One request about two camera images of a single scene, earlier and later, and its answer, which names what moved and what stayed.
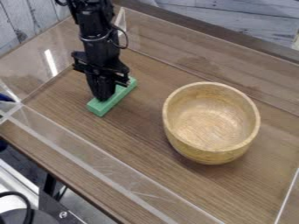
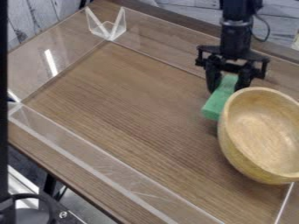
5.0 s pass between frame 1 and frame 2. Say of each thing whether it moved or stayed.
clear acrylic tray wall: stayed
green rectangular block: moved
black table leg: stayed
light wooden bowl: moved
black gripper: moved
